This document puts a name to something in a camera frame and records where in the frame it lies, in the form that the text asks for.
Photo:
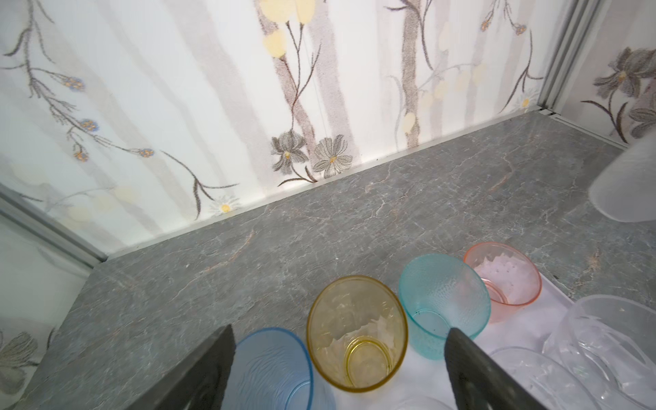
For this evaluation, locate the teal dimpled plastic cup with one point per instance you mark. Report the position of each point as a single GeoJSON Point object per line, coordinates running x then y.
{"type": "Point", "coordinates": [438, 293]}

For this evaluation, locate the yellow plastic cup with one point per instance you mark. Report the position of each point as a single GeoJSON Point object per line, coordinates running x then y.
{"type": "Point", "coordinates": [357, 334]}

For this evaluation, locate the pink plastic cup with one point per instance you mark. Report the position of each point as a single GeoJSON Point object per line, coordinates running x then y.
{"type": "Point", "coordinates": [511, 278]}

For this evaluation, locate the blue plastic cup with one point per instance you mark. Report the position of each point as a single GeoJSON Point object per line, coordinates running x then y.
{"type": "Point", "coordinates": [272, 369]}

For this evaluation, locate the aluminium corner post left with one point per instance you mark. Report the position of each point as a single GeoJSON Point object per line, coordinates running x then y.
{"type": "Point", "coordinates": [39, 226]}

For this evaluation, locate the aluminium corner post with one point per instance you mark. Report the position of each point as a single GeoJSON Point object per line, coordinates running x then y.
{"type": "Point", "coordinates": [39, 226]}
{"type": "Point", "coordinates": [578, 24]}

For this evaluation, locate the aluminium corner post right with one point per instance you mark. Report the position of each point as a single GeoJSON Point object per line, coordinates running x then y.
{"type": "Point", "coordinates": [578, 24]}

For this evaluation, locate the lilac plastic tray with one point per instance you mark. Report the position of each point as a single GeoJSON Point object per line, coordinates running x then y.
{"type": "Point", "coordinates": [529, 328]}

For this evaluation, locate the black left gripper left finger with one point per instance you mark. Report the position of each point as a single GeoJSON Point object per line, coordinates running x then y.
{"type": "Point", "coordinates": [199, 381]}

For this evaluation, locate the clear faceted tumbler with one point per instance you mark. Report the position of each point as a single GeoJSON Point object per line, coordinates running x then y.
{"type": "Point", "coordinates": [545, 379]}
{"type": "Point", "coordinates": [608, 344]}
{"type": "Point", "coordinates": [418, 403]}

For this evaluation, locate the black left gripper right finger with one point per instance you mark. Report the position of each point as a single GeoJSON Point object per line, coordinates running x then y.
{"type": "Point", "coordinates": [477, 381]}

